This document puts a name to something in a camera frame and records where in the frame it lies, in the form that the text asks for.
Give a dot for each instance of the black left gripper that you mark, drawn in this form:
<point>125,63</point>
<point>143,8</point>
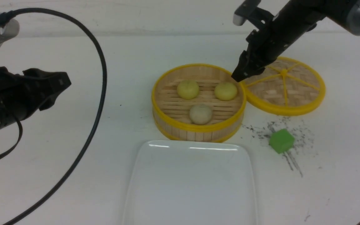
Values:
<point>22,95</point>

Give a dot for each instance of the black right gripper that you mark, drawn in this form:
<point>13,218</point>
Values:
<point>264,46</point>

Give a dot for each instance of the yellow steamed bun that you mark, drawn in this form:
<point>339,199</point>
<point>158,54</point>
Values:
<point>188,89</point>
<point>225,91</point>

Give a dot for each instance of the white steamed bun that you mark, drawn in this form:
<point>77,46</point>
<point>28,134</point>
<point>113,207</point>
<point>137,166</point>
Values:
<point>200,114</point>

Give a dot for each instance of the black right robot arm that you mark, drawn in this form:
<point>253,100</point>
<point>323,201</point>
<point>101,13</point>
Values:
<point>345,13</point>

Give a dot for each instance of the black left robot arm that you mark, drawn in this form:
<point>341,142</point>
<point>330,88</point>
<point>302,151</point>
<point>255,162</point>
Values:
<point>22,95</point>

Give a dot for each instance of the white rectangular plate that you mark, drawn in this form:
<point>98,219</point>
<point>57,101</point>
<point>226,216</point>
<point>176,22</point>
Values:
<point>191,183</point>

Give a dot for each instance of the woven bamboo steamer lid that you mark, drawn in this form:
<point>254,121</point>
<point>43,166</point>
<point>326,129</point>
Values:
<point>287,87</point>

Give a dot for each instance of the bamboo steamer basket yellow rim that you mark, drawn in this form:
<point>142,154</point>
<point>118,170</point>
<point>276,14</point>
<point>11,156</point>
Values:
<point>198,102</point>

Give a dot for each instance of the green cube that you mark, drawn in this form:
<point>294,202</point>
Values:
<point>281,141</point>

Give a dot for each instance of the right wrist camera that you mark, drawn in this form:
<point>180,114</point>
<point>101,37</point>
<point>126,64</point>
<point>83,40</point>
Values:
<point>249,11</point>

